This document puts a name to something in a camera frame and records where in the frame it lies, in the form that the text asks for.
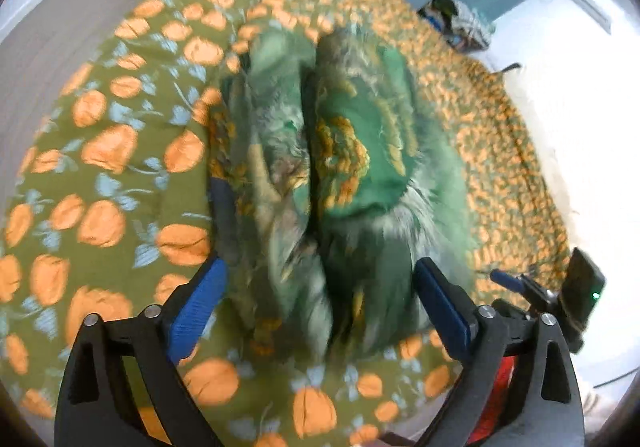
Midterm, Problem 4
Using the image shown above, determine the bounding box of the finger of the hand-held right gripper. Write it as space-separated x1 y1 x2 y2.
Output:
490 269 531 297

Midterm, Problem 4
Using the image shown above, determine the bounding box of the green landscape print jacket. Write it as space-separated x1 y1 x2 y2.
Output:
207 24 478 360

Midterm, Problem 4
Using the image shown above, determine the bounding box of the orange floral green bedsheet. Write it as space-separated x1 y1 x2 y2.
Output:
0 0 573 447

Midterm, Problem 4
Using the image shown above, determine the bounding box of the pile of clothes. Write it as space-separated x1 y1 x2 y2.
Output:
419 0 497 52

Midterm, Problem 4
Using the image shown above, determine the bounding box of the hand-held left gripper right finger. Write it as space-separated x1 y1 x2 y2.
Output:
414 257 586 447

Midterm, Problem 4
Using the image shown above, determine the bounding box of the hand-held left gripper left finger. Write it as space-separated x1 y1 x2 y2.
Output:
54 257 230 447

